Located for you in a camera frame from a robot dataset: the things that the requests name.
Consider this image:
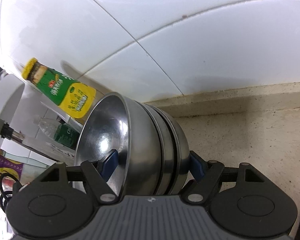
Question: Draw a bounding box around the steel bowl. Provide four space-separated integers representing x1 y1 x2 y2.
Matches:
141 103 174 195
75 92 161 195
152 106 190 194

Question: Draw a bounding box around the green yellow oyster sauce bottle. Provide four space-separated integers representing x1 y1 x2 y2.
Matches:
22 58 97 119

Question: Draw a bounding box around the purple label soy bottle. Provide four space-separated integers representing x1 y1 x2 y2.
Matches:
0 150 24 180

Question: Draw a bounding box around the white two-tier spice rack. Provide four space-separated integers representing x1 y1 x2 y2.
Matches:
0 74 75 166

